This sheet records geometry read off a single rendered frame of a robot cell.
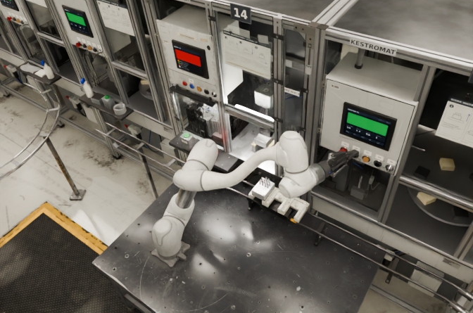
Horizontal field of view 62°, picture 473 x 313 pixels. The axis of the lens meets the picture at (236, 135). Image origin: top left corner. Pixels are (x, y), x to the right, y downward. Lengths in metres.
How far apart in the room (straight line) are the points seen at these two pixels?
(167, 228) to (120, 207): 1.50
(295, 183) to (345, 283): 0.96
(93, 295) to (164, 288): 1.02
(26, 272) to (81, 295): 0.56
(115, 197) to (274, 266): 1.94
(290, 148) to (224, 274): 1.12
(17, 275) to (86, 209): 0.75
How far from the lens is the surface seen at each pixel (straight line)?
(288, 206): 2.53
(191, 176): 1.94
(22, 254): 3.93
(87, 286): 3.51
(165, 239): 2.42
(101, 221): 3.83
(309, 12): 2.02
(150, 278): 2.59
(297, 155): 1.65
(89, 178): 4.23
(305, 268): 2.52
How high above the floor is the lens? 2.90
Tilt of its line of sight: 43 degrees down
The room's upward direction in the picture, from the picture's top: 6 degrees counter-clockwise
